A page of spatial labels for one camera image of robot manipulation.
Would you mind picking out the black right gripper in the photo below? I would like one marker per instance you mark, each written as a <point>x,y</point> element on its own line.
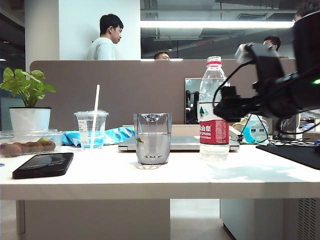
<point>280,100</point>

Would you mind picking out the mineral water bottle red label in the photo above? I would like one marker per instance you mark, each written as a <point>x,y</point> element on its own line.
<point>213,135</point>

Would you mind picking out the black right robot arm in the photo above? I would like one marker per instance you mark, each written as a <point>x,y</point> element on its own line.
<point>308,55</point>

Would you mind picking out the blue hand sanitizer pump bottle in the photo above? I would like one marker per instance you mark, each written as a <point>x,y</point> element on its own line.
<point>257,132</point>

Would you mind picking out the clear glass mug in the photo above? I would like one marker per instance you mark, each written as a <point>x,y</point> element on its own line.
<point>152,145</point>

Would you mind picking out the yellow crumpled wrapper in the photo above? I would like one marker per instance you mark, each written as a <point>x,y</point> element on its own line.
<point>240,123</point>

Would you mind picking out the white stapler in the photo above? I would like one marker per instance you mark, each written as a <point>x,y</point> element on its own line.
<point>235,135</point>

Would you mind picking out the silver framed mirror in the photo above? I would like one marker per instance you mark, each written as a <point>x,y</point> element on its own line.
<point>191,105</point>

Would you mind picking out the black mesh pen holder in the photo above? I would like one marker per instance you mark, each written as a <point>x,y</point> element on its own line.
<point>287,128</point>

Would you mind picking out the silver laptop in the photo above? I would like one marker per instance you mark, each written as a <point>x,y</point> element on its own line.
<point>185,146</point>

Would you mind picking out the man with glasses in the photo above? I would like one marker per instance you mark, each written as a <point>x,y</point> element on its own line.
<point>273,42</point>

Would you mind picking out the black mouse mat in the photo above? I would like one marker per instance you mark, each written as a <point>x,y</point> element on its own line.
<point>295,155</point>

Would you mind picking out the seated man behind partition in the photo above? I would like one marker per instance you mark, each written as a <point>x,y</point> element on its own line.
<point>162,55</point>

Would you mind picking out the brown desk partition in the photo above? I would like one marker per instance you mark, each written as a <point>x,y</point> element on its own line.
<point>125,87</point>

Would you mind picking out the blue white plastic bag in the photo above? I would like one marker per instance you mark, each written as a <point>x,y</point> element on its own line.
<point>117,135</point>

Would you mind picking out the grey vented cabinet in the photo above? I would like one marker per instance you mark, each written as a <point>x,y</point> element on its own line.
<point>270,220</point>

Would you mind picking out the white drinking straw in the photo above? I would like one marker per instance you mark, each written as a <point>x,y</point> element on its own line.
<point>97,100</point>

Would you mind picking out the man in white t-shirt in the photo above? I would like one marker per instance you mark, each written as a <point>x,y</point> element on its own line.
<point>102,50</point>

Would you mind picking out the clear plastic lidded cup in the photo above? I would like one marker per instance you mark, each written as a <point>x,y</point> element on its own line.
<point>85,130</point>

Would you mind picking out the clear plastic fruit container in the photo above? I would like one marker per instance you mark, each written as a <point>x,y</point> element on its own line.
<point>56,138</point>

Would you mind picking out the white table support panel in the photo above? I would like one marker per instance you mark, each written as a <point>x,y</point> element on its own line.
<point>95,220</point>

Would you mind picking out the brown kiwi fruit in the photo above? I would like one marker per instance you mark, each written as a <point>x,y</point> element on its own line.
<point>49,146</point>
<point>25,148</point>
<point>10,150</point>
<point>37,147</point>

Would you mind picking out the black smartphone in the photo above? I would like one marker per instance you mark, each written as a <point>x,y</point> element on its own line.
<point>42,166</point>

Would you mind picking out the white plant pot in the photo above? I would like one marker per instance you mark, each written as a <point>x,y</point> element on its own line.
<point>30,120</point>

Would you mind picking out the green leafy plant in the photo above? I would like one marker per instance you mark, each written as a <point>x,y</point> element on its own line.
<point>27,85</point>

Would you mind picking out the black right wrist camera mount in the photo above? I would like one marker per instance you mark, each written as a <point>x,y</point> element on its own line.
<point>267,67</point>

